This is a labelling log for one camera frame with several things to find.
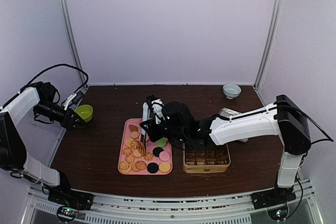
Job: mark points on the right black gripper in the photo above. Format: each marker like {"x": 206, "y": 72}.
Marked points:
{"x": 153, "y": 134}

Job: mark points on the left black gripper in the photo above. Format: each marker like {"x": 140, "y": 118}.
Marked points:
{"x": 67, "y": 121}

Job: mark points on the leaf cookie second row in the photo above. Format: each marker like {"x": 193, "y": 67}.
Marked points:
{"x": 140, "y": 151}

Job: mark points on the metal serving tongs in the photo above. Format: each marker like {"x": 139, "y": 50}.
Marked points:
{"x": 145, "y": 117}

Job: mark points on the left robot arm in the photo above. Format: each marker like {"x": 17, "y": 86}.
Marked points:
{"x": 16, "y": 142}

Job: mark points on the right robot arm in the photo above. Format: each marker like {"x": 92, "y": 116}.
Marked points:
{"x": 282, "y": 118}

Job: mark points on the green sandwich cookie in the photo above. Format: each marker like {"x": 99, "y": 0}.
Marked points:
{"x": 161, "y": 143}

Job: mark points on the green plastic bowl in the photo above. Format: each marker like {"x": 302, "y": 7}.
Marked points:
{"x": 85, "y": 111}

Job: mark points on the black sandwich cookie upper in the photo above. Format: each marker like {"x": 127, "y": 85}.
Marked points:
{"x": 156, "y": 151}

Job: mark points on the black sandwich cookie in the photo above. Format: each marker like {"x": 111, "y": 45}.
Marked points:
{"x": 152, "y": 168}
{"x": 156, "y": 151}

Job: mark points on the pink sandwich cookie lower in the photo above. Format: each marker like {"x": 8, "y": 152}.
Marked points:
{"x": 164, "y": 156}

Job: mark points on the pink plastic tray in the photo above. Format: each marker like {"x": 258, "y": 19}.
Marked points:
{"x": 128, "y": 164}

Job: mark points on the beige round biscuit corner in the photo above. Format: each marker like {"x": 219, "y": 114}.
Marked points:
{"x": 165, "y": 167}

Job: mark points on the black sandwich cookie lower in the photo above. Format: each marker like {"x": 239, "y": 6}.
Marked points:
{"x": 152, "y": 168}

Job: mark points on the gold cookie tin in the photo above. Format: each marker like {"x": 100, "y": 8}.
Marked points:
{"x": 214, "y": 160}

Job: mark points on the silver tin lid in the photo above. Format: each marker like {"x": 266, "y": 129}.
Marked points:
{"x": 226, "y": 112}

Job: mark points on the pale ceramic bowl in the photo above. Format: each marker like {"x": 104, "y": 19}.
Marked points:
{"x": 231, "y": 90}

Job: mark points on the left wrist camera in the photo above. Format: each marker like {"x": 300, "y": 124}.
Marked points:
{"x": 73, "y": 99}

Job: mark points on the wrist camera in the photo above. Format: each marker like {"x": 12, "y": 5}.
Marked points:
{"x": 154, "y": 110}
{"x": 73, "y": 99}

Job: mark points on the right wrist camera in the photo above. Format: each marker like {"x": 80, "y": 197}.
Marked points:
{"x": 154, "y": 110}

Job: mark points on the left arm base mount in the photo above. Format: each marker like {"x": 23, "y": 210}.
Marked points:
{"x": 70, "y": 205}

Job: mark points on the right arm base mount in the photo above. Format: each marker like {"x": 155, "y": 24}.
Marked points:
{"x": 275, "y": 201}

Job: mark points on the left aluminium frame post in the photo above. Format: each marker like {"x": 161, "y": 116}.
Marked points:
{"x": 70, "y": 34}

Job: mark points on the aluminium frame post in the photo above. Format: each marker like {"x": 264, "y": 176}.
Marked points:
{"x": 70, "y": 34}
{"x": 269, "y": 44}

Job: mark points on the right aluminium frame post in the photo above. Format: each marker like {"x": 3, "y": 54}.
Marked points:
{"x": 269, "y": 44}

